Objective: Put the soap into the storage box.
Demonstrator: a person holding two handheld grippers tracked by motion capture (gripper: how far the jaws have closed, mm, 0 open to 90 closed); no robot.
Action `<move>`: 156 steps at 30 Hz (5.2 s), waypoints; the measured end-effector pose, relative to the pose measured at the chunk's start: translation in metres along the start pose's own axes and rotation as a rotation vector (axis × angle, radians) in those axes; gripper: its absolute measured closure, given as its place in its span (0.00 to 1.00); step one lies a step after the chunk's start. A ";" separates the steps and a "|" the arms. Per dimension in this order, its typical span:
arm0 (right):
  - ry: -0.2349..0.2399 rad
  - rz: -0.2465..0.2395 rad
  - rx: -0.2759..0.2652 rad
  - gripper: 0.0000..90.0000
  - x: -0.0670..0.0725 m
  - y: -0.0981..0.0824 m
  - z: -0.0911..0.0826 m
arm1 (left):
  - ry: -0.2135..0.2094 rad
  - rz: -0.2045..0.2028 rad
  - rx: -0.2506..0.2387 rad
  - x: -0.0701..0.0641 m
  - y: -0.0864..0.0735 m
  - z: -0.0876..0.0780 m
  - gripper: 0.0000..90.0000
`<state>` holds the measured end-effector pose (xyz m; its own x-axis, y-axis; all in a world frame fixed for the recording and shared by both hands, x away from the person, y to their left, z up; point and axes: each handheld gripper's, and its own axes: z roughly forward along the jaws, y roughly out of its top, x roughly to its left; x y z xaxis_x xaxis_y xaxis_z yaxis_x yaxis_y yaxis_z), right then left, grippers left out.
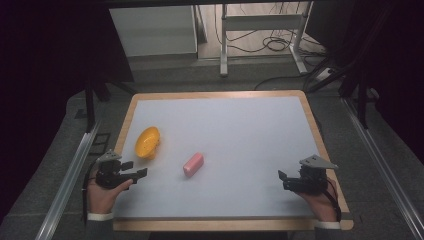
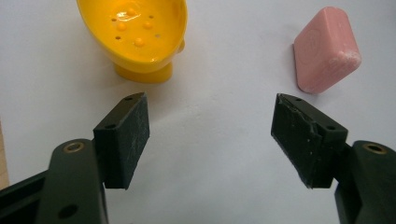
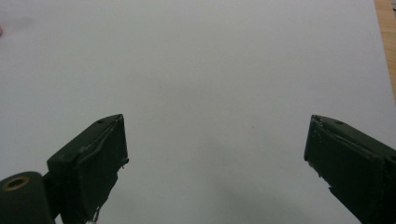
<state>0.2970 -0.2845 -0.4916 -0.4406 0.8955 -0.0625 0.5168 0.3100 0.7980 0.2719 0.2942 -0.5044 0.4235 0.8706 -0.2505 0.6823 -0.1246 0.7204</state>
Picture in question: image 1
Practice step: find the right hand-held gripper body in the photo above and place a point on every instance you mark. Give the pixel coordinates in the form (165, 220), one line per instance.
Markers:
(313, 180)

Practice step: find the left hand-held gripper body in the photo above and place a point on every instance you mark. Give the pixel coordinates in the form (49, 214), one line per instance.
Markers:
(108, 175)

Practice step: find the orange yellow fruit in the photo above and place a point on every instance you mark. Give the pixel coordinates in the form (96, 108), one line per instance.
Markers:
(146, 142)

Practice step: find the pink soap bar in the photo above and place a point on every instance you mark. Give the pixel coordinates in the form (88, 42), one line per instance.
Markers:
(193, 164)

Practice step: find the person's left hand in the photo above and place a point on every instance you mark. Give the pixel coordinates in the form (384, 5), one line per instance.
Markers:
(101, 199)

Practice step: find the person's right hand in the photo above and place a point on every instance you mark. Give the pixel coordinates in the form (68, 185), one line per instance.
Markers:
(322, 206)

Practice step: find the black metal stand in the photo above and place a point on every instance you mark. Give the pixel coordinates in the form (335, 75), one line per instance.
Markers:
(90, 106)

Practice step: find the white power strip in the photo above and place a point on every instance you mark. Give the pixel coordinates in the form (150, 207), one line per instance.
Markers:
(324, 74)

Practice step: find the white cabinet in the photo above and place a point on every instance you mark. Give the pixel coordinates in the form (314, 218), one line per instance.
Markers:
(153, 31)

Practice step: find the aluminium rail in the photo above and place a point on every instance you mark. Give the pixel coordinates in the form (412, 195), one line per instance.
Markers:
(386, 170)
(70, 180)

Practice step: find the white metal desk frame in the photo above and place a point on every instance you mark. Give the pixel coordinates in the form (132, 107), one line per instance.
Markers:
(260, 22)

